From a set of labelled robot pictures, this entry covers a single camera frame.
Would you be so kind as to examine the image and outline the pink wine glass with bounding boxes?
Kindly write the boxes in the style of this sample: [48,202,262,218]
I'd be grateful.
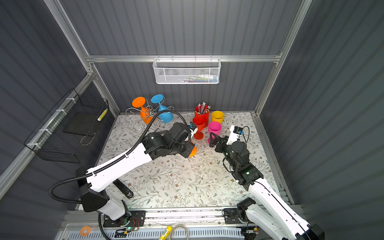
[208,122,222,143]

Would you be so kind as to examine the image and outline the orange wine glass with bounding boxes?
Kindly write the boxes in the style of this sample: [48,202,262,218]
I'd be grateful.
[187,140,197,158]
[132,97,155,124]

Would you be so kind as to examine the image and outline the yellow wine glass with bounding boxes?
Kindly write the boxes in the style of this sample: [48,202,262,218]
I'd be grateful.
[212,111,225,124]

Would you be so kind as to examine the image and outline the red wine glass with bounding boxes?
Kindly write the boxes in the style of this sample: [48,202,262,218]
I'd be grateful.
[193,116,206,140]

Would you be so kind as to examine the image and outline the chrome wine glass rack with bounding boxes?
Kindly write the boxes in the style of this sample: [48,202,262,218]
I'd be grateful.
[125,96,165,131]

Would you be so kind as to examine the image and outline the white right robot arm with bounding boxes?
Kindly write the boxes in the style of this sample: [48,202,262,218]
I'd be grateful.
[210,133,325,240]

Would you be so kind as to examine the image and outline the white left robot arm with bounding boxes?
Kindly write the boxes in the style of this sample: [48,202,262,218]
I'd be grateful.
[78,123,198,221]

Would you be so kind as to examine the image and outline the blue wine glass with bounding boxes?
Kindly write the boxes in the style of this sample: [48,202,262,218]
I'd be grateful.
[151,94,174,124]

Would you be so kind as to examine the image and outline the red pencil cup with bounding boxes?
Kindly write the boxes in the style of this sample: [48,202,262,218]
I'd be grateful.
[195,106,210,127]

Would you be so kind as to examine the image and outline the pencils in red cup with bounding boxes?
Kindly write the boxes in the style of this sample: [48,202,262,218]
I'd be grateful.
[195,102,211,115]

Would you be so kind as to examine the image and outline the black stapler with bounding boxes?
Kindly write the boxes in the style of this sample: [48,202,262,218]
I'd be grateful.
[113,179,134,199]

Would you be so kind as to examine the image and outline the yellow marker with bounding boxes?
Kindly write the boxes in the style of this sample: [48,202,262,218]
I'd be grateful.
[159,226,173,240]

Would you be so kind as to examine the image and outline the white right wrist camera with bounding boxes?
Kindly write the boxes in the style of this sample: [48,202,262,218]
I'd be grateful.
[227,125,244,146]

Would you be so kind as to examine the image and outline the black corrugated cable conduit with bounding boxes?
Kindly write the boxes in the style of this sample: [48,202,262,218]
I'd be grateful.
[48,109,190,240]

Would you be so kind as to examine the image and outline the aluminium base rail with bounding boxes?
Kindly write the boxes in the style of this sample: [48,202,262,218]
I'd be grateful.
[60,206,235,230]

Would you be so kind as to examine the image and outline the white wire wall basket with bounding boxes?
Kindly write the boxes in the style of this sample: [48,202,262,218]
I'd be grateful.
[153,59,222,85]

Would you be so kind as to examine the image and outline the black wire side basket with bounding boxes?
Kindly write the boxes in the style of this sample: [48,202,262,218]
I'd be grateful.
[24,91,110,164]

